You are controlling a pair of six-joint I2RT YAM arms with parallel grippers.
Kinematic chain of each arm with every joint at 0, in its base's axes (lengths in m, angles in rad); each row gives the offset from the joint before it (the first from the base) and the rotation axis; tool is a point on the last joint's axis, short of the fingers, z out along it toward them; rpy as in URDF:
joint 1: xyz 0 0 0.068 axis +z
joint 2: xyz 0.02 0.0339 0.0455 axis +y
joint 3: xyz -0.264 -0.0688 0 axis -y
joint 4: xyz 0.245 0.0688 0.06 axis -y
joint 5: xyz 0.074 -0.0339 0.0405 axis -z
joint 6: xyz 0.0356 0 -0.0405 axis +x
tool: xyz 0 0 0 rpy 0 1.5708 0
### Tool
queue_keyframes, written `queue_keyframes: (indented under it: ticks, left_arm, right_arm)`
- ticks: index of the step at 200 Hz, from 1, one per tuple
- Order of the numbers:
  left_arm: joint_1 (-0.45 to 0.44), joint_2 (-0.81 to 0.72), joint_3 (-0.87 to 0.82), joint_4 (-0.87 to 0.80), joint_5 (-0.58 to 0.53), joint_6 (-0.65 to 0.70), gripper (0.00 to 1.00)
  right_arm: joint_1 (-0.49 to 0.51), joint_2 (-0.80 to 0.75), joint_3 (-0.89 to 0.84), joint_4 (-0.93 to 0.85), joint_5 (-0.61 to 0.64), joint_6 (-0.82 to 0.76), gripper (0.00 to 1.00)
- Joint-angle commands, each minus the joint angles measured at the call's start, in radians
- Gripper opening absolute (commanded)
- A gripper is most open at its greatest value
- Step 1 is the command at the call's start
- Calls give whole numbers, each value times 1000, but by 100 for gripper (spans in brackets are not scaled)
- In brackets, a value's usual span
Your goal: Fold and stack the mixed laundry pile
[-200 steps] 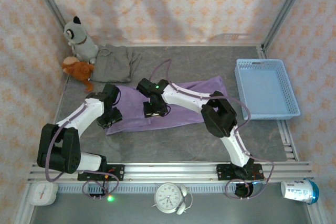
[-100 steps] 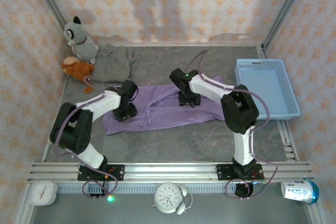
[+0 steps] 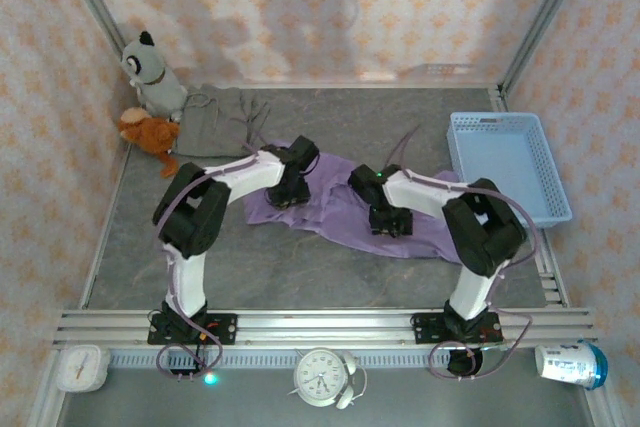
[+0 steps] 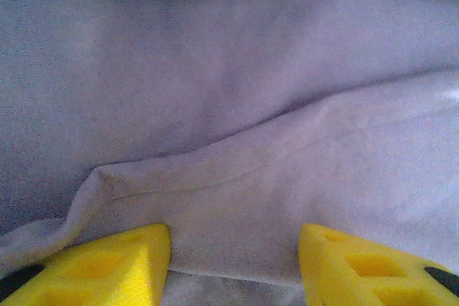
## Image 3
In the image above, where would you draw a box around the purple t-shirt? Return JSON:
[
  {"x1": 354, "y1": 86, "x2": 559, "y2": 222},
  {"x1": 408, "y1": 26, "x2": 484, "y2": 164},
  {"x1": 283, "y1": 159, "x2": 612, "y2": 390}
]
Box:
[{"x1": 243, "y1": 139, "x2": 474, "y2": 266}]

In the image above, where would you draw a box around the grey drawstring garment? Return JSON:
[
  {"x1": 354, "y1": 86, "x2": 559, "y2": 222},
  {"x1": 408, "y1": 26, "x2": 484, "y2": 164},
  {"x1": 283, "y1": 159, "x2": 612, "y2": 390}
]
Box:
[{"x1": 172, "y1": 84, "x2": 271, "y2": 157}]

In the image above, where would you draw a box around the blue plastic basket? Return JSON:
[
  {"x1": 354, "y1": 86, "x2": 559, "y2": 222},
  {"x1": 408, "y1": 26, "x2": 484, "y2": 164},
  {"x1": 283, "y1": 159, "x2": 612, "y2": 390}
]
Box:
[{"x1": 447, "y1": 111, "x2": 574, "y2": 229}]

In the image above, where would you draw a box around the brown plush animal toy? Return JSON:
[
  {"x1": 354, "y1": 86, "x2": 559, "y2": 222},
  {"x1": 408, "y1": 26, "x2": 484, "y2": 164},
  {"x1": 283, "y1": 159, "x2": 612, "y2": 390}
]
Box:
[{"x1": 117, "y1": 106, "x2": 182, "y2": 179}]

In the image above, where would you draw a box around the round white alarm clock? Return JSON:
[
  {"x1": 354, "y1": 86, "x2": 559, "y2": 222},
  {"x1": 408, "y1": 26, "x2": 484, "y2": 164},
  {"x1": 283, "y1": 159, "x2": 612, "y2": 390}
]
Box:
[{"x1": 292, "y1": 346, "x2": 369, "y2": 411}]

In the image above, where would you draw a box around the grey plush animal toy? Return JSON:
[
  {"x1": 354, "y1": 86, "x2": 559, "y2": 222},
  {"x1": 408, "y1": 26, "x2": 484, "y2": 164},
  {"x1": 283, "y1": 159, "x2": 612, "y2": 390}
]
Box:
[{"x1": 119, "y1": 30, "x2": 189, "y2": 121}]

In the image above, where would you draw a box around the white canister with blue lid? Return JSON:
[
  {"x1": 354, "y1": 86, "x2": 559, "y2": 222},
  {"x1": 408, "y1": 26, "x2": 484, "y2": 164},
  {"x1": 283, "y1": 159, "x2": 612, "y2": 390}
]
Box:
[{"x1": 533, "y1": 339, "x2": 610, "y2": 392}]

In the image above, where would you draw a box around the square white clock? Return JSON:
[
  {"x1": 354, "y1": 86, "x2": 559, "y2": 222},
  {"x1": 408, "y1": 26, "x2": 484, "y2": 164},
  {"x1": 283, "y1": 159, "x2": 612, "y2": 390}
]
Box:
[{"x1": 55, "y1": 345, "x2": 111, "y2": 393}]

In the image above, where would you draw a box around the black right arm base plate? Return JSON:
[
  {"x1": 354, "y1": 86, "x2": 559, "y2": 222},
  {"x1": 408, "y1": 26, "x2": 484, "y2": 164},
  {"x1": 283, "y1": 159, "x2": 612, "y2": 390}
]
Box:
[{"x1": 409, "y1": 313, "x2": 504, "y2": 346}]

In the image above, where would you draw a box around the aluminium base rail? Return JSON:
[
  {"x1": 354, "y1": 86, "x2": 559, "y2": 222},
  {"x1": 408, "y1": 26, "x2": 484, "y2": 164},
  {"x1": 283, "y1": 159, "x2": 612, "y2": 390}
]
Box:
[{"x1": 53, "y1": 307, "x2": 601, "y2": 348}]

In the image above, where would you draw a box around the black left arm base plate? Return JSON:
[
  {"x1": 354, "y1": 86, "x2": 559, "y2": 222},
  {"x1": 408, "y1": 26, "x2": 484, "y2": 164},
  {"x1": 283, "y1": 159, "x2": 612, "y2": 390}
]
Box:
[{"x1": 147, "y1": 313, "x2": 237, "y2": 346}]

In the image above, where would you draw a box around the black round cable port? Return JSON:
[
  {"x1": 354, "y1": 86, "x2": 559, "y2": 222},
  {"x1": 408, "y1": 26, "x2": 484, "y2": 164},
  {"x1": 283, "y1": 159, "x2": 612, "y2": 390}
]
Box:
[{"x1": 447, "y1": 349, "x2": 485, "y2": 379}]

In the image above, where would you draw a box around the grey slotted cable duct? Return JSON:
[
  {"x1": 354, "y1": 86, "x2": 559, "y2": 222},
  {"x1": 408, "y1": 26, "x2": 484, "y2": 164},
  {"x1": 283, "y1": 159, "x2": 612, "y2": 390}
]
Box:
[{"x1": 107, "y1": 349, "x2": 451, "y2": 371}]

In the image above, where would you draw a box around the aluminium frame post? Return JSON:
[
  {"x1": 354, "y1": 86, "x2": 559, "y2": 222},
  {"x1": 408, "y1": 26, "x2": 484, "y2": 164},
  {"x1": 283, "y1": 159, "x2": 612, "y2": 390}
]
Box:
[
  {"x1": 499, "y1": 0, "x2": 596, "y2": 96},
  {"x1": 53, "y1": 0, "x2": 127, "y2": 56}
]

